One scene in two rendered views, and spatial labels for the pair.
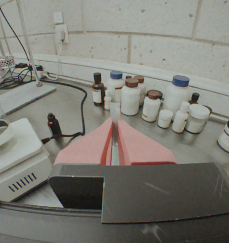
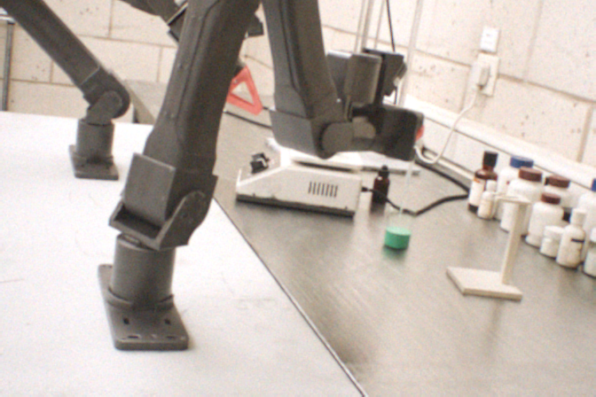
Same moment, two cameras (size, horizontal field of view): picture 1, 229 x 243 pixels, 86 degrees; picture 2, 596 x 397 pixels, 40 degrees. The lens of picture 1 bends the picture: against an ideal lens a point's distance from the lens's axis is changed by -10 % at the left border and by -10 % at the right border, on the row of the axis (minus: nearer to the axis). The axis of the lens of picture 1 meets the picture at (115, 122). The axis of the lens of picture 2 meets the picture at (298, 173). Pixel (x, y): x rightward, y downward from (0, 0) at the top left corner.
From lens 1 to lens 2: 1.11 m
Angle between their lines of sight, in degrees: 43
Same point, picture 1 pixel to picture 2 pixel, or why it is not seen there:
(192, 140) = (572, 275)
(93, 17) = (545, 58)
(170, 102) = not seen: hidden behind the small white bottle
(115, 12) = (580, 58)
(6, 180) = (314, 173)
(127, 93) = (513, 187)
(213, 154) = (582, 290)
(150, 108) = (536, 216)
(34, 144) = (356, 162)
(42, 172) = (344, 194)
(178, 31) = not seen: outside the picture
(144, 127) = not seen: hidden behind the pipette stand
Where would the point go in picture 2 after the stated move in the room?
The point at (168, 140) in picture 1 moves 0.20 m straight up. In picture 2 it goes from (529, 260) to (559, 132)
